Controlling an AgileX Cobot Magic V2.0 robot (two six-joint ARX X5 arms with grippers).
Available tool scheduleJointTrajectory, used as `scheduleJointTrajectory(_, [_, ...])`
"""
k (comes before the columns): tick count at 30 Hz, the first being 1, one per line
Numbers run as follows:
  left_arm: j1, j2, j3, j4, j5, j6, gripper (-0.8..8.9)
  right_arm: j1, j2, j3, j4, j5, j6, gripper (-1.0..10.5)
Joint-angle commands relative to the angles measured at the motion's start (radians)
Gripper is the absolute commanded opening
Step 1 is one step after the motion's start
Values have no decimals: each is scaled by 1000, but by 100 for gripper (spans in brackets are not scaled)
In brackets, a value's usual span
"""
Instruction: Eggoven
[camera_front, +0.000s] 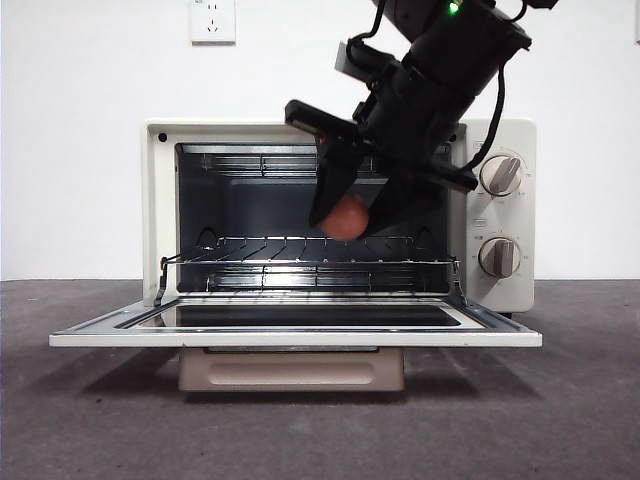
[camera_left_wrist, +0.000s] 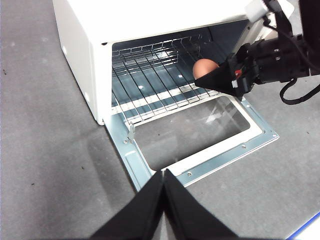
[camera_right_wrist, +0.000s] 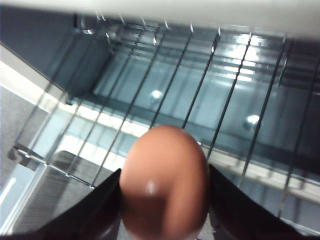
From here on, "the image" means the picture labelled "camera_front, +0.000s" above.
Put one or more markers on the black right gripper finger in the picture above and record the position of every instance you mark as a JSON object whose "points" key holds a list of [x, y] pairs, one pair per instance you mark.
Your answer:
{"points": [[336, 175], [405, 200]]}

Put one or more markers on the cream Toshiba toaster oven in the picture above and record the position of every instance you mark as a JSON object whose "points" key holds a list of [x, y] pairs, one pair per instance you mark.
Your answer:
{"points": [[160, 200]]}

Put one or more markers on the cream knob with beige grip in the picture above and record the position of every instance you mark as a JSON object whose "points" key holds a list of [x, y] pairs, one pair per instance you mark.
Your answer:
{"points": [[499, 257], [501, 175]]}

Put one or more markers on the white wall socket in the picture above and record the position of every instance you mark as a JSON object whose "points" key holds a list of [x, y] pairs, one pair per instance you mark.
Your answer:
{"points": [[212, 22]]}

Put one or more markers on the brown egg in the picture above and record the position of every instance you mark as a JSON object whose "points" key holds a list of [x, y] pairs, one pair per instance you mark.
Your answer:
{"points": [[346, 217]]}

